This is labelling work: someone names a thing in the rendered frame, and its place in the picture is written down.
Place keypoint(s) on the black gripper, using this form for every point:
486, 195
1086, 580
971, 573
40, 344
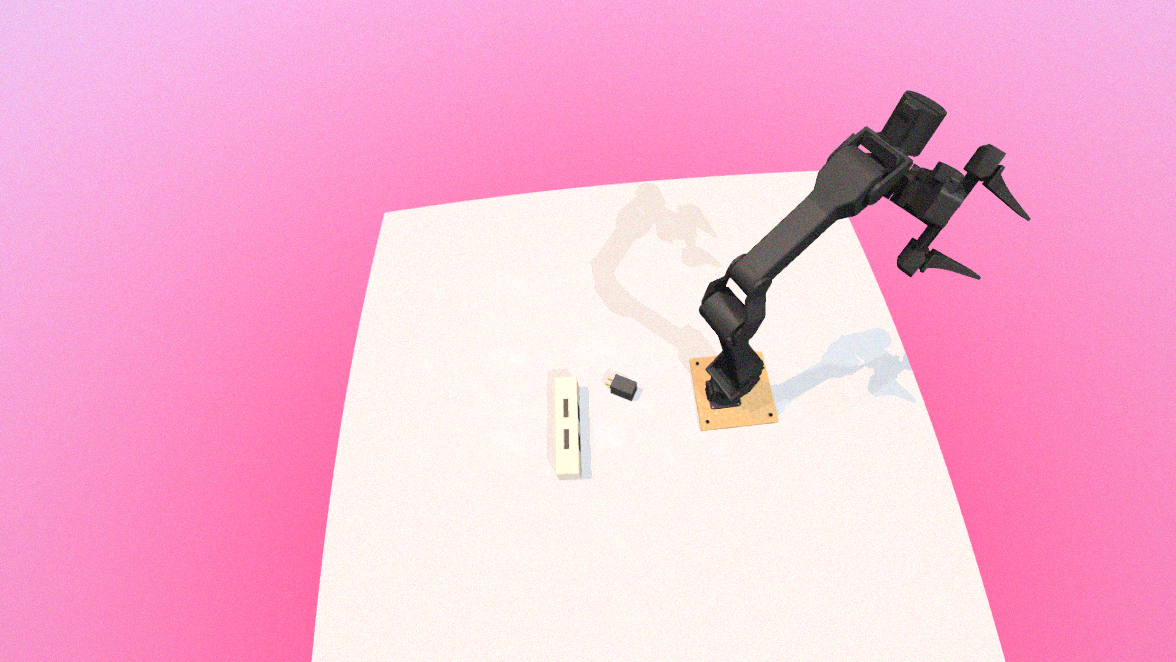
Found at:
983, 166

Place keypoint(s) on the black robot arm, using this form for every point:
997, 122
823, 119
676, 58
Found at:
850, 180

